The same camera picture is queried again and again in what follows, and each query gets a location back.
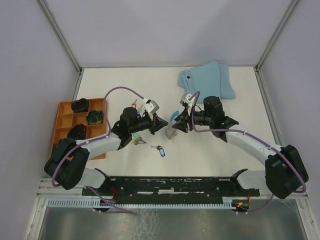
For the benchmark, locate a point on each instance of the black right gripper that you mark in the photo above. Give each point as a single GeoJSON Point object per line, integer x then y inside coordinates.
{"type": "Point", "coordinates": [180, 125]}

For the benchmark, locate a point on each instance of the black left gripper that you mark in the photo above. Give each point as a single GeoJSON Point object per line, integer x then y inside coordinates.
{"type": "Point", "coordinates": [157, 124]}

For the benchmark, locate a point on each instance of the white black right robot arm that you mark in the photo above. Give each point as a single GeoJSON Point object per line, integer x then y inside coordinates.
{"type": "Point", "coordinates": [284, 172]}

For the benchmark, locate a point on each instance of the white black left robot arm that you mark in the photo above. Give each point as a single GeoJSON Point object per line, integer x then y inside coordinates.
{"type": "Point", "coordinates": [67, 163]}

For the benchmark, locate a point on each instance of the key with green tag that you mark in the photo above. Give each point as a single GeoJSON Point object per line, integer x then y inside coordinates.
{"type": "Point", "coordinates": [137, 136]}

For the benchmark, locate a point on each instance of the key with red tag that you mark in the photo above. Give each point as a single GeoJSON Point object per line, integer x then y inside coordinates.
{"type": "Point", "coordinates": [134, 104]}

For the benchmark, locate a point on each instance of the light blue folded cloth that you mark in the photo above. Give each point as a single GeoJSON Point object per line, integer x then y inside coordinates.
{"type": "Point", "coordinates": [212, 79]}

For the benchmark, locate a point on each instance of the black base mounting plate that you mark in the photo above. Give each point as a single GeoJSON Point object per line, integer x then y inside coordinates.
{"type": "Point", "coordinates": [218, 186]}

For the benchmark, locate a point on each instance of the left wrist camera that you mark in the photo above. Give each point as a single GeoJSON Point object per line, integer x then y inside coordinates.
{"type": "Point", "coordinates": [150, 106]}

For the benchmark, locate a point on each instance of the aluminium frame rail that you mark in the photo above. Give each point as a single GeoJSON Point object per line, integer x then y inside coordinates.
{"type": "Point", "coordinates": [290, 71]}

